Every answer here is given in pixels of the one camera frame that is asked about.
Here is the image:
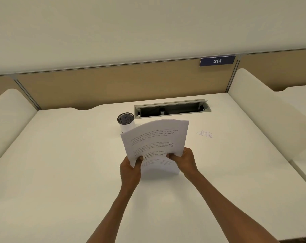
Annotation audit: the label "person's left hand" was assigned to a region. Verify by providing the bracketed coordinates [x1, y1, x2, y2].
[120, 155, 144, 192]

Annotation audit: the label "person's right hand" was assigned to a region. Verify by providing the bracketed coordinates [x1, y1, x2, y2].
[166, 147, 200, 180]

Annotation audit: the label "white printed paper sheets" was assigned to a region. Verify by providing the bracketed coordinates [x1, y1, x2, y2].
[120, 119, 189, 175]

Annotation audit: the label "person's left forearm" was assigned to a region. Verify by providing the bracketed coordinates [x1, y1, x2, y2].
[86, 184, 141, 243]

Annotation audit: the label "person's right forearm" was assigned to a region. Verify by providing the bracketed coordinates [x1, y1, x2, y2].
[190, 171, 281, 243]

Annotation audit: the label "scattered paper confetti bits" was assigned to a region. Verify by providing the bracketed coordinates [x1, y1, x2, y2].
[196, 129, 215, 139]

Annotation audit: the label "white cylinder black mesh top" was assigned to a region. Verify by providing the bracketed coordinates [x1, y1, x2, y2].
[117, 112, 136, 134]

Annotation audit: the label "beige back partition panel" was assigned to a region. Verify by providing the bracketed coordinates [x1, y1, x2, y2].
[0, 75, 40, 111]
[238, 48, 306, 92]
[17, 58, 238, 111]

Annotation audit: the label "white side divider panel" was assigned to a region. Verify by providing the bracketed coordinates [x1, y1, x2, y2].
[228, 68, 306, 162]
[0, 88, 38, 168]

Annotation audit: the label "blue number sign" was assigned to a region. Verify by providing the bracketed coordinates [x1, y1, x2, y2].
[200, 56, 236, 67]

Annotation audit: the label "grey desk cable tray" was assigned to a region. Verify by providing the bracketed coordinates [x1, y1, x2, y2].
[134, 99, 212, 120]

